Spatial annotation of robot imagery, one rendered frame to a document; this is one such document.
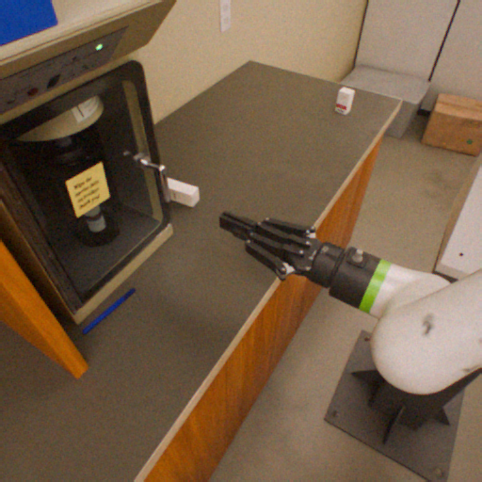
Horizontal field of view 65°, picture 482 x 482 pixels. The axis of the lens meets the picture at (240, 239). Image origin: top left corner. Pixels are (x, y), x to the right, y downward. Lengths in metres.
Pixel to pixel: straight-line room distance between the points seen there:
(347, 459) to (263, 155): 1.20
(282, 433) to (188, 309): 0.98
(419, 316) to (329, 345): 1.42
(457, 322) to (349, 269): 0.20
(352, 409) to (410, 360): 1.30
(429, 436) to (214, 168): 1.35
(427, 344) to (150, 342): 0.54
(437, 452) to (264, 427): 0.68
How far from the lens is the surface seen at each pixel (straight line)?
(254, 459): 1.69
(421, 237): 2.50
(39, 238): 0.69
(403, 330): 0.50
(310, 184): 1.15
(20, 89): 0.54
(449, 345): 0.49
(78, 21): 0.51
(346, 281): 0.62
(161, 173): 0.76
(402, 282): 0.62
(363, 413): 1.79
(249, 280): 0.89
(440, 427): 1.88
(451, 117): 3.21
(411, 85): 3.39
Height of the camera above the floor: 1.65
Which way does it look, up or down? 48 degrees down
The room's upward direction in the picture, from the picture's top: straight up
